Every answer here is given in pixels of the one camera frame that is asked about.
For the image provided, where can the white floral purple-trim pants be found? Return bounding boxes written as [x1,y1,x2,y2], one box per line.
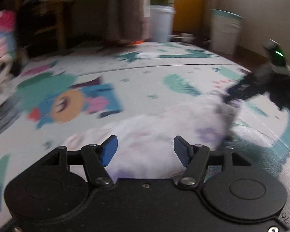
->
[63,93,241,181]

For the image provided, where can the white bucket teal rim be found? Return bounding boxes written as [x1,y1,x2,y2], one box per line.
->
[211,9,243,55]

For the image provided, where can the cartoon animal play mat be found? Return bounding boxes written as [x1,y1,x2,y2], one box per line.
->
[0,43,290,230]

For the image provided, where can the grey folded garment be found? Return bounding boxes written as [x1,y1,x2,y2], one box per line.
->
[0,95,22,134]

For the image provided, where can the white plastic bin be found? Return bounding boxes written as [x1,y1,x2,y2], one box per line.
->
[150,5,175,43]

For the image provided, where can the pink striped curtain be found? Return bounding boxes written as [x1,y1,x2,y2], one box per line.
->
[106,0,150,44]

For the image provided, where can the wooden chair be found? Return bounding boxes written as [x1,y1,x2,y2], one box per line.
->
[15,0,66,55]

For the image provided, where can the pink and blue blanket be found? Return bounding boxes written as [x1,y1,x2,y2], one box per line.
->
[0,10,17,61]

